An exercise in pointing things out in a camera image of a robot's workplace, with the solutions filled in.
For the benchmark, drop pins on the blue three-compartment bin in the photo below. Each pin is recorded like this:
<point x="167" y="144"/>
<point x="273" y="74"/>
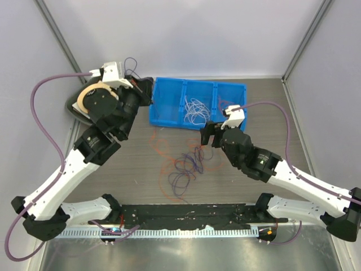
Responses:
<point x="189" y="104"/>

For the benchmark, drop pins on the tan tape roll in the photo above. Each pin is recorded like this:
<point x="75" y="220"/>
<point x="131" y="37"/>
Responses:
<point x="86" y="90"/>

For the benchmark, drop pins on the white paper pad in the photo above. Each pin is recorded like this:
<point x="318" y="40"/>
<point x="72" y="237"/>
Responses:
<point x="77" y="109"/>

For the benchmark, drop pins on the slotted cable duct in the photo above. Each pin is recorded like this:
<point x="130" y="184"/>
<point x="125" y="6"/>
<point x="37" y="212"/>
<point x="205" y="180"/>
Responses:
<point x="207" y="232"/>

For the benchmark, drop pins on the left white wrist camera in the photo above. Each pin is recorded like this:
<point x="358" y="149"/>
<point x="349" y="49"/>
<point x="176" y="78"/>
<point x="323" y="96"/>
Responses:
<point x="111" y="74"/>

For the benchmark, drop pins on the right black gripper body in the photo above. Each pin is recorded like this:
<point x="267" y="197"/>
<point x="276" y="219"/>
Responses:
<point x="218" y="136"/>

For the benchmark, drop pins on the dark green tray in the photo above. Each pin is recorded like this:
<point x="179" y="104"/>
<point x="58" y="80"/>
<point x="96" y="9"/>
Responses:
<point x="73" y="99"/>

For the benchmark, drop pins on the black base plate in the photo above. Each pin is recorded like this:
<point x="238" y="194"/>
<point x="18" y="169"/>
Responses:
<point x="195" y="216"/>

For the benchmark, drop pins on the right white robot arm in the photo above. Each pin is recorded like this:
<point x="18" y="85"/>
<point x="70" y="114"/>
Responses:
<point x="333" y="208"/>

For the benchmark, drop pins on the corner aluminium post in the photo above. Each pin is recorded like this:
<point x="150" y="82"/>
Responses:
<point x="60" y="40"/>
<point x="313" y="27"/>

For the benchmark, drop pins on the left corner aluminium post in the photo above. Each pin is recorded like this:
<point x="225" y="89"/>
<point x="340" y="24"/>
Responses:
<point x="60" y="40"/>

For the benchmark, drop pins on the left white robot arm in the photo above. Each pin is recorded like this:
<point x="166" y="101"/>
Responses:
<point x="111" y="113"/>

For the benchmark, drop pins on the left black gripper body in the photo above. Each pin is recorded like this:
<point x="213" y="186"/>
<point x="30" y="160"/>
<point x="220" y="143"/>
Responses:
<point x="135" y="96"/>

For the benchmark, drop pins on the right corner aluminium post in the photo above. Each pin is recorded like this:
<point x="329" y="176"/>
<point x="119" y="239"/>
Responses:
<point x="313" y="27"/>

